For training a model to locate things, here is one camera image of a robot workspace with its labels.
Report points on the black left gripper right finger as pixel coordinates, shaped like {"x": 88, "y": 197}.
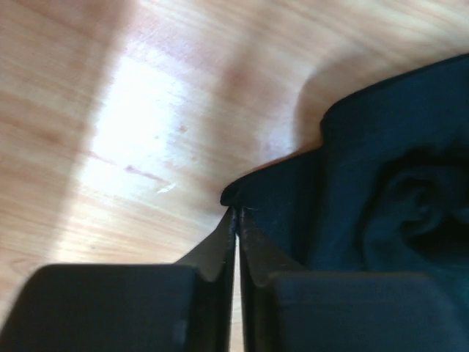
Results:
{"x": 288, "y": 308}

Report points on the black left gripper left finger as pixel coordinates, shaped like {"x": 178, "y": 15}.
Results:
{"x": 183, "y": 306}

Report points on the black t-shirt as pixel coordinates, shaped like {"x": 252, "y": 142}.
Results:
{"x": 388, "y": 188}

